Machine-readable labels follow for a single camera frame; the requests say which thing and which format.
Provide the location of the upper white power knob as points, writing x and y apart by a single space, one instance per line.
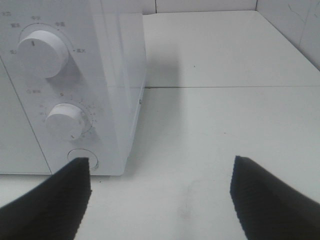
43 54

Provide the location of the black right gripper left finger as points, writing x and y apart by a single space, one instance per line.
51 211

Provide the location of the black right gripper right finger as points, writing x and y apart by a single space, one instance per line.
268 208

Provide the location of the white microwave oven body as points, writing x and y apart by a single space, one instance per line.
105 74

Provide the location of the round white door button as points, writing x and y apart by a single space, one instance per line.
84 153

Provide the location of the white timer knob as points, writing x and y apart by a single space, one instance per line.
66 122

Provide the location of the white microwave door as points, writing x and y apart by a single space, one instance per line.
20 152

